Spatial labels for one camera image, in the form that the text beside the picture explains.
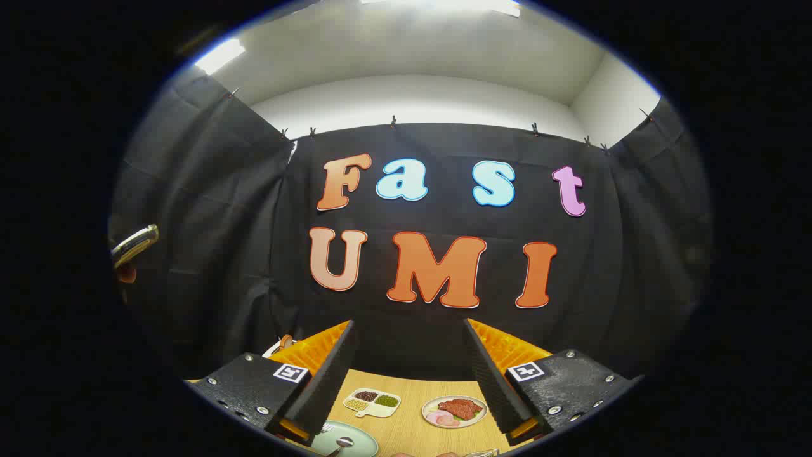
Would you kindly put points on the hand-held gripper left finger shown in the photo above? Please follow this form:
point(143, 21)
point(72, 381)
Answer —
point(330, 381)

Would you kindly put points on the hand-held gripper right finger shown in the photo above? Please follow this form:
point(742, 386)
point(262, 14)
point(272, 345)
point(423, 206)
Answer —
point(491, 381)

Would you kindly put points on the silver metal spoon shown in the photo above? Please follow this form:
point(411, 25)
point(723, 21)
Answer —
point(344, 442)

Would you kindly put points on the brown meat steak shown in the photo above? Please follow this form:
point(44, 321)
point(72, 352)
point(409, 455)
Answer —
point(461, 408)

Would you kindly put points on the white divided bean tray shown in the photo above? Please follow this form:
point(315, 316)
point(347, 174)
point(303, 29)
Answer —
point(371, 407)

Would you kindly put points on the toasted bread slice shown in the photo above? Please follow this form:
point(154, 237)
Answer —
point(286, 341)

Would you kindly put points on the white round food plate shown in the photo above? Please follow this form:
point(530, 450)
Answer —
point(431, 403)

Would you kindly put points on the pale pink ham slice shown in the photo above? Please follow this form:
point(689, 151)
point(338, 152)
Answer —
point(438, 417)

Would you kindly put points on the white toaster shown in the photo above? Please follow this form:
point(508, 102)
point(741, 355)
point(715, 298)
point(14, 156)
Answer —
point(271, 350)

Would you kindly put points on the light blue plate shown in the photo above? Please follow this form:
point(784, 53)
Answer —
point(361, 441)

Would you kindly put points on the curved brass metal bar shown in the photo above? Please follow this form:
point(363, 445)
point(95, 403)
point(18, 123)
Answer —
point(136, 242)

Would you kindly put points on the row of black cloth clips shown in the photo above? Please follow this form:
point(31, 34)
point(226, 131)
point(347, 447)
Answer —
point(393, 120)

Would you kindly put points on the ceiling light panel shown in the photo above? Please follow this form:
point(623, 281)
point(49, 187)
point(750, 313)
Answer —
point(444, 5)
point(219, 56)

